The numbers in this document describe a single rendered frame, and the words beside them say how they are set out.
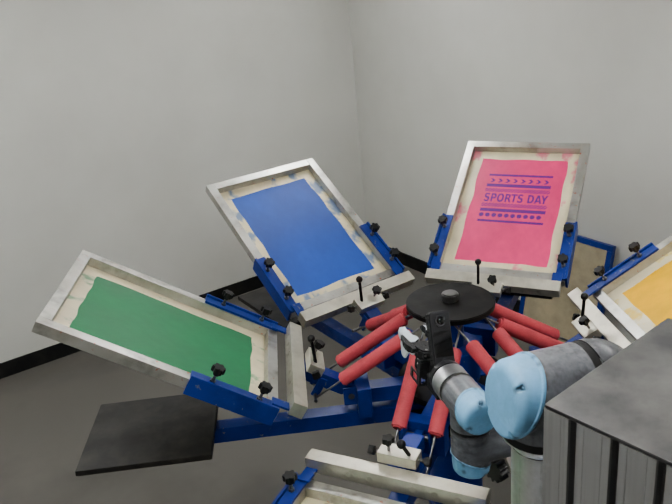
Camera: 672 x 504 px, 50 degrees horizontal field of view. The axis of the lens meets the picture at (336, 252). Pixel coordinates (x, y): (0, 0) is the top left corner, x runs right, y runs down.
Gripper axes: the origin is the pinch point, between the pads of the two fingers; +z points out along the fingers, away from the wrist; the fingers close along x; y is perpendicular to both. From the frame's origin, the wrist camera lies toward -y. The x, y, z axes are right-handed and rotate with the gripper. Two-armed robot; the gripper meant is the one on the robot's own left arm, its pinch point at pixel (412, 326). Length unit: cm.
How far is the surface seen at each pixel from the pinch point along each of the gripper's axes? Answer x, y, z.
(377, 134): 138, 38, 426
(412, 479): 14, 62, 25
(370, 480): 5, 67, 33
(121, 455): -68, 82, 84
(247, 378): -25, 55, 80
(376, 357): 19, 47, 72
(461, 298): 50, 29, 75
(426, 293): 40, 30, 84
